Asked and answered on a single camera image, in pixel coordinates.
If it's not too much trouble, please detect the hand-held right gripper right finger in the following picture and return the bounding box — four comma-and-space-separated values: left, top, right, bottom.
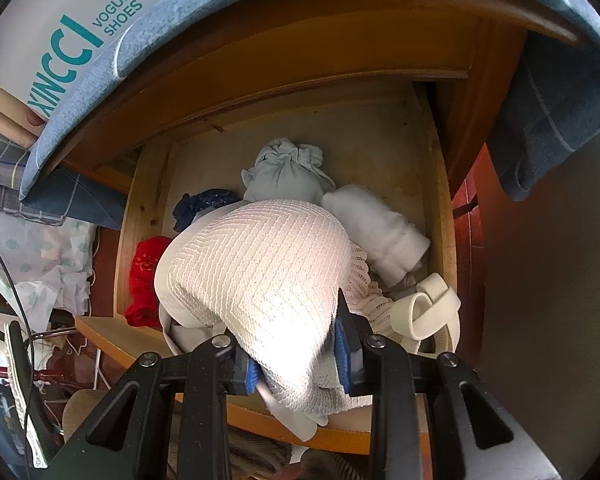
332, 287, 546, 480

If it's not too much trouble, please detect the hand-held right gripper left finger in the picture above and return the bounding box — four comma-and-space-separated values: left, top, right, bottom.
42, 335, 263, 480

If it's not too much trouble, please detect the white ribbed knit underwear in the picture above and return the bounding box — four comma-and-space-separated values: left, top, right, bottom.
154, 199, 355, 443

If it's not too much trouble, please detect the navy floral underwear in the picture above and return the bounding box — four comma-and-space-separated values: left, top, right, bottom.
172, 188, 241, 233

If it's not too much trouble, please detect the wooden drawer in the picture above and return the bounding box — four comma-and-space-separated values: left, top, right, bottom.
75, 77, 461, 456

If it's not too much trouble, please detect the cream lace underwear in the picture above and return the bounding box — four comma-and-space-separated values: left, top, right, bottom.
342, 245, 406, 341

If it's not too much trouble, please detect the red underwear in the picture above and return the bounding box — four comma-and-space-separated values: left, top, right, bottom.
125, 236, 173, 328

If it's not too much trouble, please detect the pale green rolled underwear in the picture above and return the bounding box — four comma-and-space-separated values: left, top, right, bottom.
241, 137, 337, 206

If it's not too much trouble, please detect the white rolled sock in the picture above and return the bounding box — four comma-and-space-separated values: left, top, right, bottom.
321, 184, 431, 288

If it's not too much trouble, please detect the blue cloth with pale lines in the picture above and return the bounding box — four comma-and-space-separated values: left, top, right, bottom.
22, 167, 131, 231
487, 30, 600, 203

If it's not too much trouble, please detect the white leaf-print cloth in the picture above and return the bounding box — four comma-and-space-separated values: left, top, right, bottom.
0, 207, 98, 331

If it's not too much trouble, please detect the grey plaid cloth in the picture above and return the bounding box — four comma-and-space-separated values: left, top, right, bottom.
0, 125, 46, 211

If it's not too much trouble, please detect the white and blue shoe box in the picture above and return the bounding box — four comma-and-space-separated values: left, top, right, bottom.
0, 0, 600, 206

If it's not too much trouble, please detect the cream folded strap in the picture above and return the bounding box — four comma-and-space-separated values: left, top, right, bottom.
395, 274, 462, 356

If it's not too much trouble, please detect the red metal frame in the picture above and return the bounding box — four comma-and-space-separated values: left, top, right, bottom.
0, 360, 66, 386

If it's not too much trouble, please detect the white ribbed strap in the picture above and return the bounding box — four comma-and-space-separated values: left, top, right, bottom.
2, 320, 51, 468

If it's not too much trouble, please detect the black cable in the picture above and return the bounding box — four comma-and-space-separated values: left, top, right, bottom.
0, 224, 46, 480

